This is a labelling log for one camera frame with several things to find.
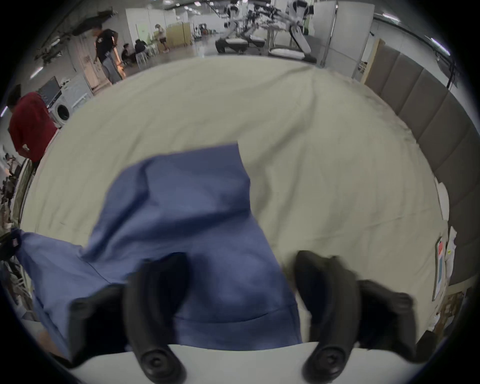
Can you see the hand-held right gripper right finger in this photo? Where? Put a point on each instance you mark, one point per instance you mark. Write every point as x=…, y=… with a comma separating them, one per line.
x=333, y=300

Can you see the group of people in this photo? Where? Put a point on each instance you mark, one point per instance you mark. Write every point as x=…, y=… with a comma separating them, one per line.
x=137, y=52

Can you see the grey padded headboard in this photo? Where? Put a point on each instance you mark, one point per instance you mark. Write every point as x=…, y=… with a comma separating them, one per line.
x=435, y=123

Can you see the white robot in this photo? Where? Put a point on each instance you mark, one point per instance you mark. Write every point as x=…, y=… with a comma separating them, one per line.
x=232, y=33
x=296, y=30

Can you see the bed with beige sheet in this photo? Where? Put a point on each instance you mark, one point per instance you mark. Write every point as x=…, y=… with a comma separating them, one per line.
x=318, y=150

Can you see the blue shirt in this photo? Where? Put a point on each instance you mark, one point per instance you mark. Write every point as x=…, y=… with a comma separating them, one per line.
x=195, y=243

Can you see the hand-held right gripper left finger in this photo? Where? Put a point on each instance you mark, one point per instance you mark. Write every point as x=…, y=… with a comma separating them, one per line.
x=150, y=300

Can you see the white card with coloured print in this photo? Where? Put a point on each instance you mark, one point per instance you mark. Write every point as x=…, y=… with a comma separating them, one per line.
x=439, y=268

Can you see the washing machine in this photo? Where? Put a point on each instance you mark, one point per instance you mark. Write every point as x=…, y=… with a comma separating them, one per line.
x=69, y=101

